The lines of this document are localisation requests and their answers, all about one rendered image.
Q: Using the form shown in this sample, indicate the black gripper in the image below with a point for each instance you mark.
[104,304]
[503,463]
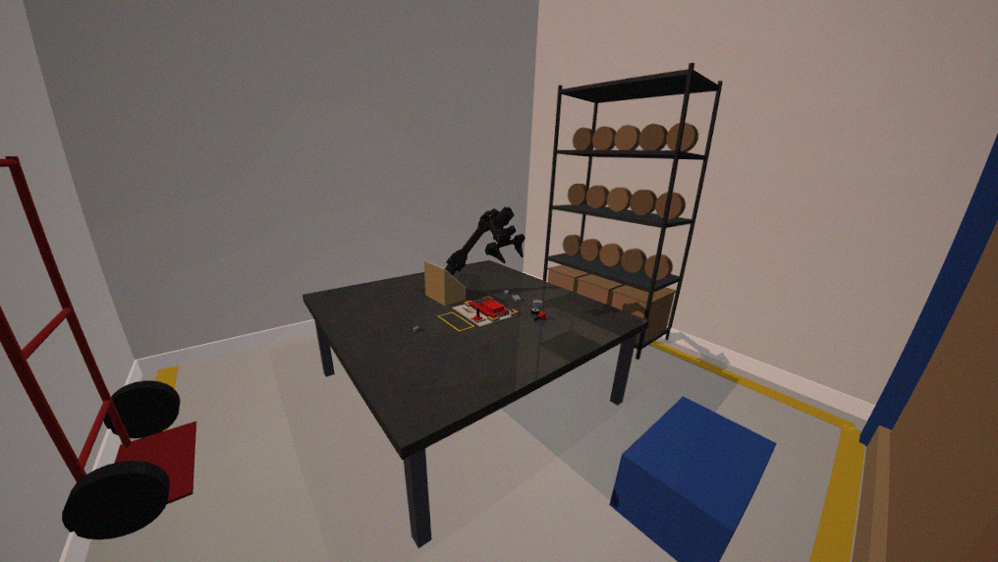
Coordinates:
[493,248]

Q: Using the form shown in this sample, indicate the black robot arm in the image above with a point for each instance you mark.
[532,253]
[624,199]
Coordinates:
[494,221]

